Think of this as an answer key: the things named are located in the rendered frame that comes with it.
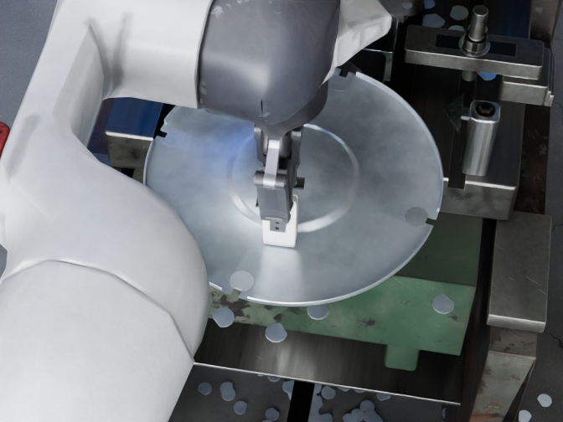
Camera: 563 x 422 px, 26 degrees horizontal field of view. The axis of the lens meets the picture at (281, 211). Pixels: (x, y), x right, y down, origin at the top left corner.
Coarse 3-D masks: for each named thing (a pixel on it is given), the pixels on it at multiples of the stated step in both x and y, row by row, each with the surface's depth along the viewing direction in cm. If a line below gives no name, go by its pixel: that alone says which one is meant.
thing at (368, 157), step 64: (192, 128) 122; (320, 128) 122; (384, 128) 122; (192, 192) 118; (256, 192) 117; (320, 192) 117; (384, 192) 117; (256, 256) 113; (320, 256) 113; (384, 256) 113
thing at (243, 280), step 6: (240, 270) 113; (234, 276) 112; (240, 276) 112; (246, 276) 112; (252, 276) 112; (234, 282) 112; (240, 282) 112; (246, 282) 112; (252, 282) 112; (240, 288) 112; (246, 288) 112
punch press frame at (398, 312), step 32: (448, 224) 132; (480, 224) 132; (416, 256) 130; (448, 256) 130; (384, 288) 131; (416, 288) 130; (448, 288) 129; (256, 320) 141; (288, 320) 140; (320, 320) 138; (352, 320) 137; (384, 320) 136; (416, 320) 135; (448, 320) 134; (416, 352) 141; (448, 352) 139
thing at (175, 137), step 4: (168, 132) 122; (172, 132) 122; (176, 132) 122; (180, 132) 122; (168, 136) 121; (172, 136) 121; (176, 136) 121; (180, 136) 121; (184, 136) 121; (164, 140) 121; (168, 140) 121; (172, 140) 121; (176, 140) 121; (180, 140) 121; (184, 140) 121; (168, 144) 121; (172, 144) 121; (176, 144) 121; (180, 144) 121
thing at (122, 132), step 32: (448, 0) 144; (480, 0) 146; (512, 0) 144; (512, 32) 141; (416, 64) 138; (416, 96) 135; (448, 96) 135; (480, 96) 135; (128, 128) 133; (160, 128) 134; (448, 128) 133; (512, 128) 133; (128, 160) 135; (448, 160) 130; (512, 160) 130; (448, 192) 130; (480, 192) 129; (512, 192) 128
